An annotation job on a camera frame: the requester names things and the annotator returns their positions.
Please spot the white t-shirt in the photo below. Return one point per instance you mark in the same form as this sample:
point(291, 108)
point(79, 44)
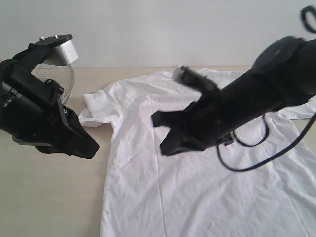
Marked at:
point(190, 194)

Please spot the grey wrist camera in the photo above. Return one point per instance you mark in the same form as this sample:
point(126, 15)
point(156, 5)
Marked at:
point(191, 79)
point(57, 50)

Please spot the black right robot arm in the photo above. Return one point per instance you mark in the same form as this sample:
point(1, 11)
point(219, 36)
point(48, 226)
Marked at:
point(284, 75)

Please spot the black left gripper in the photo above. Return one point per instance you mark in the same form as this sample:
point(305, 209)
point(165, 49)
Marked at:
point(31, 111)

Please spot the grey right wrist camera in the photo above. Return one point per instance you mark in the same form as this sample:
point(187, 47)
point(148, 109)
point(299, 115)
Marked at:
point(191, 79)

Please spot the metal mesh basket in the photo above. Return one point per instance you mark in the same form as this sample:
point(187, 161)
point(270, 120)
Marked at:
point(64, 75)

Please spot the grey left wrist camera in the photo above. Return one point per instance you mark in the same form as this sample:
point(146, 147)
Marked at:
point(57, 50)

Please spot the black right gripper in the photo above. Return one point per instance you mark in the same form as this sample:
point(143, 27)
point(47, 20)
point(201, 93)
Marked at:
point(193, 129)

